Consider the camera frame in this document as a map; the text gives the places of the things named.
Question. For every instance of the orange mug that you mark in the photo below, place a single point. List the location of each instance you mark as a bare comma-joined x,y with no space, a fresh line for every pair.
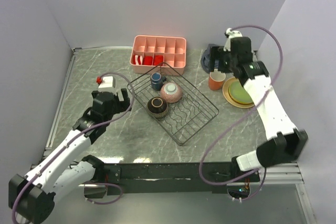
216,80

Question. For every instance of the black wire dish rack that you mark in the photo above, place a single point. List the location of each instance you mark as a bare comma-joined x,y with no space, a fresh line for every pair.
184,118

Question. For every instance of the pink compartment organizer box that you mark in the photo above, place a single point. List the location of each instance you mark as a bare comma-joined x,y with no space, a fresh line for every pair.
173,50

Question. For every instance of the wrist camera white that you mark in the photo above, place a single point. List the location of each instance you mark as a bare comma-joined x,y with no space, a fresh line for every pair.
230,34
106,83

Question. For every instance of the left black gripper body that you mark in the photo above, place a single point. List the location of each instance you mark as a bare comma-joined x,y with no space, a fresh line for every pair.
118,106

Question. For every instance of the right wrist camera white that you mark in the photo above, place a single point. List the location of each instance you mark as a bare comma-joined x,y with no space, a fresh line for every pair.
230,34

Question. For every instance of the pink patterned bowl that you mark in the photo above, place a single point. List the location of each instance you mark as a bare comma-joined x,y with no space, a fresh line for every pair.
171,92

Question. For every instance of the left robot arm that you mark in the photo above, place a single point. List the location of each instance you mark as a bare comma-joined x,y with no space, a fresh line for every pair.
34,195

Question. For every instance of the tan wooden plate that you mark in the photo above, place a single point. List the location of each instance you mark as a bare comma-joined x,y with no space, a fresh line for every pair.
225,90

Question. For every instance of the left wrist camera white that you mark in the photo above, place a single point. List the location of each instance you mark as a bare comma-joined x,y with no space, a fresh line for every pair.
106,83

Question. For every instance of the dark blue cup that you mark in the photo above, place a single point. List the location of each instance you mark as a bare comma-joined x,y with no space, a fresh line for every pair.
157,81

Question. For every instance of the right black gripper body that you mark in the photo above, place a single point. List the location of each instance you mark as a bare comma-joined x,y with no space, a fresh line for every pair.
228,62

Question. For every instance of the grey crumpled cloth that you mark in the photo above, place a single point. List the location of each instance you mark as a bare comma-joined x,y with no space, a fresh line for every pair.
206,55

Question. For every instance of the clear glass plate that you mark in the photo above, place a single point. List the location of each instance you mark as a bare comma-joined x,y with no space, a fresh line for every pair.
237,91

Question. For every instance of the red roll middle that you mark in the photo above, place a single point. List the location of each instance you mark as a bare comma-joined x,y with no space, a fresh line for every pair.
148,60

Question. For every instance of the black bowl gold rim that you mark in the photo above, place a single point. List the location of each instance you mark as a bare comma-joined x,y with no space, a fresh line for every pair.
157,107

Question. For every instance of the red roll right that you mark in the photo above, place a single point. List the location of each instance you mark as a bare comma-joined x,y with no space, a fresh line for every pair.
157,60

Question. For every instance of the red white striped roll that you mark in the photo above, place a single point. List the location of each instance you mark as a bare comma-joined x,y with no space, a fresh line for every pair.
137,60

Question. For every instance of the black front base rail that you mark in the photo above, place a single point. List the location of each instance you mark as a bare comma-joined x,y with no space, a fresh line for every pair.
167,177

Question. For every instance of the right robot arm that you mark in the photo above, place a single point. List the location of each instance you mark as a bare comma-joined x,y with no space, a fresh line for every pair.
285,141

